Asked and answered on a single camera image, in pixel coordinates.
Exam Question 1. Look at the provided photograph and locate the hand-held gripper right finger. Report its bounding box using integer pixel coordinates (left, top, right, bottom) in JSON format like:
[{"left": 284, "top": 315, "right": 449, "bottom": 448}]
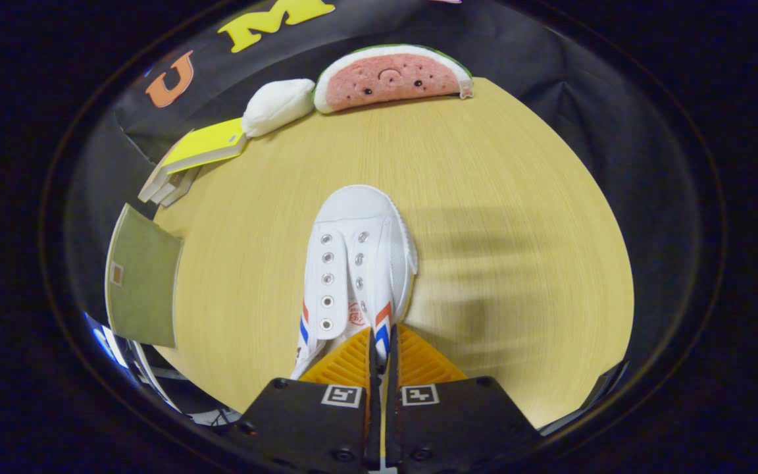
[{"left": 386, "top": 323, "right": 541, "bottom": 473}]

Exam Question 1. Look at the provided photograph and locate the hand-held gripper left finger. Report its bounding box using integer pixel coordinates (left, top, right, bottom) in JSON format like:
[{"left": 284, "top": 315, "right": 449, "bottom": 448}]
[{"left": 231, "top": 327, "right": 380, "bottom": 471}]

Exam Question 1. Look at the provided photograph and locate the white canvas shoe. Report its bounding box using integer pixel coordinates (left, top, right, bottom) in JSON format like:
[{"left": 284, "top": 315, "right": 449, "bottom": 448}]
[{"left": 290, "top": 184, "right": 418, "bottom": 381}]

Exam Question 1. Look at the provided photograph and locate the translucent green storage box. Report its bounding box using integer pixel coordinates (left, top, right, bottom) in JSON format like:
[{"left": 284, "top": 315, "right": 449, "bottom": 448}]
[{"left": 105, "top": 203, "right": 184, "bottom": 349}]

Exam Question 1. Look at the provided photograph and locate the grey book stack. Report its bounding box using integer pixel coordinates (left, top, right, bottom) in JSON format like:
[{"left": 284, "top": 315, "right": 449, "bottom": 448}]
[{"left": 155, "top": 166, "right": 203, "bottom": 208}]

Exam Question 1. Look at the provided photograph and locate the beige book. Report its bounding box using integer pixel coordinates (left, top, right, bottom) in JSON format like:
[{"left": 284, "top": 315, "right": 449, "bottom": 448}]
[{"left": 138, "top": 146, "right": 179, "bottom": 203}]

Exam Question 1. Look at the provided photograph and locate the yellow book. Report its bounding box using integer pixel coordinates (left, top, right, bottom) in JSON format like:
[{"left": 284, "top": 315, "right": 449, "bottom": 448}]
[{"left": 162, "top": 117, "right": 249, "bottom": 175}]

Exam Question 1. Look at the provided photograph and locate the white plush toy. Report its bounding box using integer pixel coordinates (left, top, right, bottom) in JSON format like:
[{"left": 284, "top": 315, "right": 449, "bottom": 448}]
[{"left": 241, "top": 78, "right": 317, "bottom": 138}]

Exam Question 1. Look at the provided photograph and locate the watermelon plush toy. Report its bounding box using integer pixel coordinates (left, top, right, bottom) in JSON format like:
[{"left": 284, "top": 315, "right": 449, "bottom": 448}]
[{"left": 313, "top": 44, "right": 474, "bottom": 115}]

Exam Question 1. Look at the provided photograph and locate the black backdrop cloth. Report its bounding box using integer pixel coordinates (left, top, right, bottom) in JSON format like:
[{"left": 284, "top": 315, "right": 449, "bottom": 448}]
[{"left": 66, "top": 0, "right": 702, "bottom": 409}]

